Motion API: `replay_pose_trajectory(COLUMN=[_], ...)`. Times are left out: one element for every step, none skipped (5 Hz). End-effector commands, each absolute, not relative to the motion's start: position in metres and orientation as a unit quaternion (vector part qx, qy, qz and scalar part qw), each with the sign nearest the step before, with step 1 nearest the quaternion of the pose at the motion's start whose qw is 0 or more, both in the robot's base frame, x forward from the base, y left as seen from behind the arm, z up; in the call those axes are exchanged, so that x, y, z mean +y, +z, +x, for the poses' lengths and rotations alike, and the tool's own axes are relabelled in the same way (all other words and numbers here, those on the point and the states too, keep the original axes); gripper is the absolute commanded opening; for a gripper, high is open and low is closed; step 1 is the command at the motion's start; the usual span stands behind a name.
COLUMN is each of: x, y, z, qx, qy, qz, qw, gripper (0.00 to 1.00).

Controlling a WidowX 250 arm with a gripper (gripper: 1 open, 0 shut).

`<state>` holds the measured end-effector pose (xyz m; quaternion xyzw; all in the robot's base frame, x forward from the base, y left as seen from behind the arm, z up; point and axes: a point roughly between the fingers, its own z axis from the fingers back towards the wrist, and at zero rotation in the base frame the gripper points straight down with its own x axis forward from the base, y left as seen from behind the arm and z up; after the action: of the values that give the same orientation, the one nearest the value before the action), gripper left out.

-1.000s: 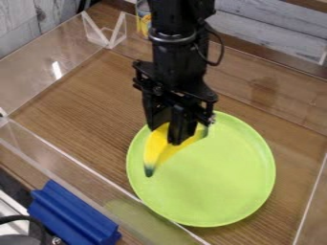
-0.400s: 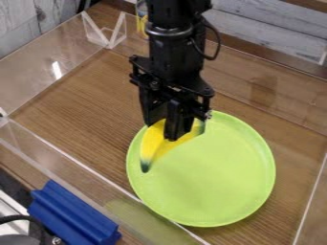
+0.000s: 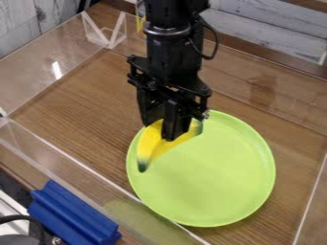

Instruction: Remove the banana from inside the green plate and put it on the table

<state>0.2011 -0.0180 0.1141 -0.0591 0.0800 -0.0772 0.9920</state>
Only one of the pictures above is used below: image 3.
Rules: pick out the blue plastic clamp block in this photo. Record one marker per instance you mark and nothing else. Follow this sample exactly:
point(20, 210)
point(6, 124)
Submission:
point(70, 218)

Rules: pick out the clear acrylic enclosure wall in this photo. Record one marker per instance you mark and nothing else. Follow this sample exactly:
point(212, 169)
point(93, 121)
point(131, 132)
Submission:
point(37, 161)

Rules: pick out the yellow labelled tin can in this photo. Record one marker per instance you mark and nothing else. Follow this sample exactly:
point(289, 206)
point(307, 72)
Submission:
point(140, 20)

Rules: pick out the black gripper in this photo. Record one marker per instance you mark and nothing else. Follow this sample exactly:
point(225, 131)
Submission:
point(169, 90)

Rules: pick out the yellow toy banana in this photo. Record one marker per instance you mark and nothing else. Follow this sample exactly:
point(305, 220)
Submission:
point(152, 146)

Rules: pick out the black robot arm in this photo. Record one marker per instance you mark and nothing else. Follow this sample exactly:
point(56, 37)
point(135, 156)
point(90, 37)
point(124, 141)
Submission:
point(176, 15)

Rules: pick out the green round plate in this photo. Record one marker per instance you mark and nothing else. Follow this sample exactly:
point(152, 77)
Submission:
point(209, 181)

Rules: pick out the clear acrylic corner bracket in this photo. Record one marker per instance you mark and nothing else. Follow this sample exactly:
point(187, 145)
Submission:
point(104, 36)

